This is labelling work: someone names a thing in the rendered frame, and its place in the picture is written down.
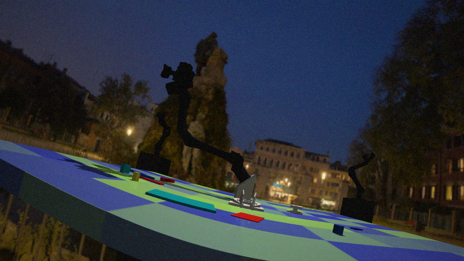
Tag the red flat plate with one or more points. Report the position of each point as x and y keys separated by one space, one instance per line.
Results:
x=248 y=217

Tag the yellow cylinder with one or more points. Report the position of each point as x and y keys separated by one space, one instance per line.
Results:
x=136 y=176

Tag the teal flat plate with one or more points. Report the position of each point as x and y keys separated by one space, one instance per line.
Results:
x=181 y=200

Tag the teal cube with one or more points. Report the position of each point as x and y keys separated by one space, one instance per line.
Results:
x=125 y=168

